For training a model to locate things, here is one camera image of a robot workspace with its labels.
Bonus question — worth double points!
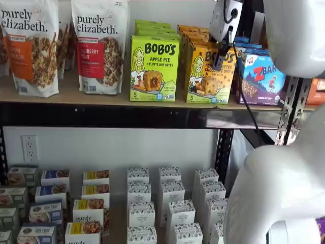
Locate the green label granola box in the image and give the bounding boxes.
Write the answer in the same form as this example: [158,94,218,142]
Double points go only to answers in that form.
[0,207,20,231]
[0,187,28,209]
[0,230,13,244]
[7,166,39,188]

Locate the white patterned box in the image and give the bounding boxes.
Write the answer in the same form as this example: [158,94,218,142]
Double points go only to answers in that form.
[173,223,204,244]
[201,181,227,201]
[210,222,225,244]
[127,182,152,204]
[206,198,229,225]
[128,202,156,228]
[166,200,197,226]
[159,166,182,182]
[126,167,150,184]
[193,168,220,184]
[160,180,186,204]
[126,226,157,244]

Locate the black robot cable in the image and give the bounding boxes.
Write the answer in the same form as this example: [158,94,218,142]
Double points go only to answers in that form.
[222,0,262,147]

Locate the blue label granola box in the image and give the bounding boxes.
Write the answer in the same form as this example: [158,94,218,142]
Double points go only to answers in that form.
[35,184,68,204]
[40,169,71,187]
[28,200,63,225]
[17,223,58,244]

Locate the white granola bag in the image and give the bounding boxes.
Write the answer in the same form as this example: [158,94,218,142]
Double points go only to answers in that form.
[57,0,78,80]
[0,24,11,78]

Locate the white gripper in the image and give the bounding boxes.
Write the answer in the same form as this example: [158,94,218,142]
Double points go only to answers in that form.
[209,0,244,72]

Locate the orange Bobo's peanut butter box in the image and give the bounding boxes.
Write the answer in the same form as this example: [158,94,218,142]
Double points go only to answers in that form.
[182,35,219,84]
[177,24,211,64]
[184,41,237,104]
[180,30,213,77]

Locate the red label granola bag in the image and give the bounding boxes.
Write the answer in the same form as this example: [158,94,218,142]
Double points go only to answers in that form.
[70,0,131,95]

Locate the white wall outlet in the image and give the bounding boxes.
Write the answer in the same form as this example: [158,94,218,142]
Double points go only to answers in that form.
[21,134,39,162]

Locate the black metal shelf rack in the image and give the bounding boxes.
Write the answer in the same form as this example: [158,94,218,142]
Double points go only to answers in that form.
[0,0,317,188]

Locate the orange snack box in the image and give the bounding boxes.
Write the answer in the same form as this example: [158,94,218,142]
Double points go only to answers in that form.
[306,78,325,106]

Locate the yellow label granola box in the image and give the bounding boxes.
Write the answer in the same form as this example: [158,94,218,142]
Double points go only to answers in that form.
[82,169,110,186]
[64,221,103,244]
[73,198,111,226]
[81,184,111,202]

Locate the orange label granola bag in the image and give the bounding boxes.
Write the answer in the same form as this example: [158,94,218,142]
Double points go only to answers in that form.
[0,0,60,99]

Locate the green Bobo's apple pie box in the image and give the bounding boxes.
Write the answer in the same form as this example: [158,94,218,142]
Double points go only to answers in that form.
[135,25,176,35]
[134,19,171,29]
[136,30,182,39]
[129,35,180,102]

